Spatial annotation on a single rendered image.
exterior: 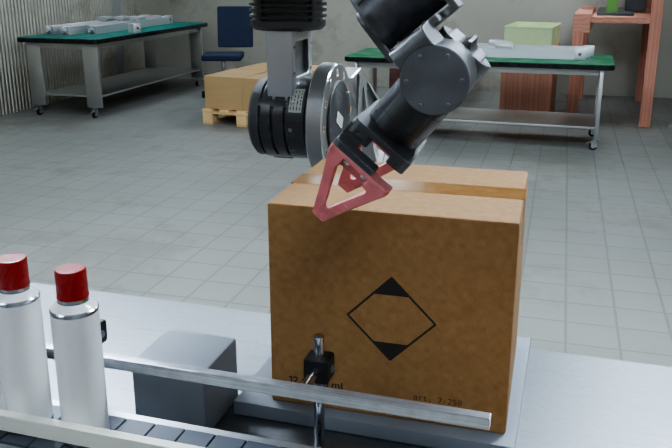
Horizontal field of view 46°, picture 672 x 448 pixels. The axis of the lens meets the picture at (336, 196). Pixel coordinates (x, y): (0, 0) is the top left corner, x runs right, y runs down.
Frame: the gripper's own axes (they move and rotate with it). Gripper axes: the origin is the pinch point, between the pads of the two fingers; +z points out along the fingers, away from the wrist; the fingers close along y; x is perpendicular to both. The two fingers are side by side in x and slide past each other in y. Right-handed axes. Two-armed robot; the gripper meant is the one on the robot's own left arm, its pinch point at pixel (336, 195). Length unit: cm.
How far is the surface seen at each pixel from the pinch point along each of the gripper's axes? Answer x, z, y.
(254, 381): 6.6, 22.0, 1.8
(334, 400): 14.1, 16.8, 2.2
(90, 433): -3.0, 35.9, 8.8
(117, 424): -1.6, 39.2, 1.9
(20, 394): -12.0, 41.3, 6.0
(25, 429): -8.8, 42.0, 8.5
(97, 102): -231, 334, -587
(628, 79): 156, 18, -857
